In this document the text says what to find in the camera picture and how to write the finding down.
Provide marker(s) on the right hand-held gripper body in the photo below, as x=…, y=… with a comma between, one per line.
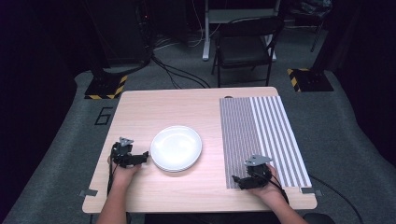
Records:
x=259, y=175

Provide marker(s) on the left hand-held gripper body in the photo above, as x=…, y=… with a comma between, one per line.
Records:
x=123, y=154

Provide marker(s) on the person's right hand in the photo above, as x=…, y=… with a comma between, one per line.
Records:
x=271, y=189

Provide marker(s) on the person's left hand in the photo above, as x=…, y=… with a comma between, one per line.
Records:
x=123, y=175

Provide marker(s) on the grey striped placemat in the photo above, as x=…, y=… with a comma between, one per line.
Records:
x=267, y=130

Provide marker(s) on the grey tape piece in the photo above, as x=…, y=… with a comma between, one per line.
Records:
x=311, y=191
x=88, y=193

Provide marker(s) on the black stand with striped base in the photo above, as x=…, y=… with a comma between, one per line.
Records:
x=104, y=87
x=311, y=81

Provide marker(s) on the black computer cabinet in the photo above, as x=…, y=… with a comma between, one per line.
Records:
x=124, y=31

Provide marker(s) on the black folding chair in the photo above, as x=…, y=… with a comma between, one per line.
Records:
x=246, y=46

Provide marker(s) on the dark cluttered side table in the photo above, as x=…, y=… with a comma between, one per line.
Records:
x=314, y=7

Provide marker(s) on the white desk frame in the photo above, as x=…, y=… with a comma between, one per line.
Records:
x=206, y=37

